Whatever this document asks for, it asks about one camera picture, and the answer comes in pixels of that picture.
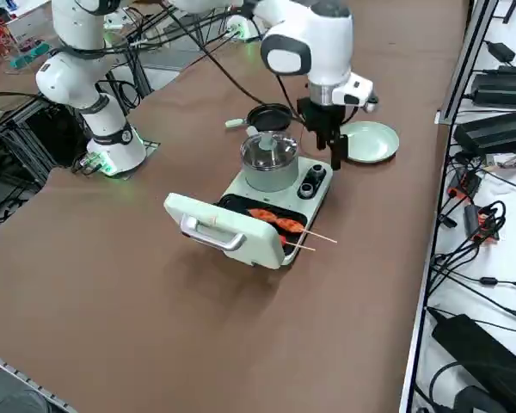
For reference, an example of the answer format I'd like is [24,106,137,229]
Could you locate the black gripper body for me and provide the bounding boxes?
[296,97,350,139]

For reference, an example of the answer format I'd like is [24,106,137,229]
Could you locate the mint green cooking pot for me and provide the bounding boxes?
[239,131,300,194]

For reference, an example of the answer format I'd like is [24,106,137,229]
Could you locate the mint green cooking machine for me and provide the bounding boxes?
[163,154,334,273]

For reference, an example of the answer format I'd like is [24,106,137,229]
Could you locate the mint green plate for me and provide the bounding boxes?
[338,120,402,166]

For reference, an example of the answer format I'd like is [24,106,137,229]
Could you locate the glass pot lid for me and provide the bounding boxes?
[239,131,300,171]

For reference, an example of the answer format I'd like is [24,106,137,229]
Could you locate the black frying pan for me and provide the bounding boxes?
[224,102,294,134]

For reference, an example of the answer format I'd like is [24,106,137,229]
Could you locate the grilled meat skewer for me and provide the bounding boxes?
[246,207,339,245]

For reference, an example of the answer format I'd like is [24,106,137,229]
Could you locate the sausage skewer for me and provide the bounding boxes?
[277,234,317,252]

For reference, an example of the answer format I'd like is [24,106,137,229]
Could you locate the orange and black connector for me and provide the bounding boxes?
[463,204,507,247]
[446,174,482,201]

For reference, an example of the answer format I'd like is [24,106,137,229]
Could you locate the flat black power adapter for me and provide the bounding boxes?
[452,108,516,155]

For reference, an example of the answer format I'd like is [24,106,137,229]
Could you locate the ribbed black power adapter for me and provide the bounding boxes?
[471,66,516,109]

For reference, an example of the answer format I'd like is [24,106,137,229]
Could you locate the small black power adapter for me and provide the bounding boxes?
[484,40,516,62]

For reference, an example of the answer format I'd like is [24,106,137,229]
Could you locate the large black power adapter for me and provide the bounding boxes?
[431,312,516,413]

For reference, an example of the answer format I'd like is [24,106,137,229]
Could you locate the teal plastic holder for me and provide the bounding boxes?
[9,45,49,71]

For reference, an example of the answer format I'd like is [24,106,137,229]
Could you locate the aluminium frame rail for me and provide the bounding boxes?
[435,0,501,126]

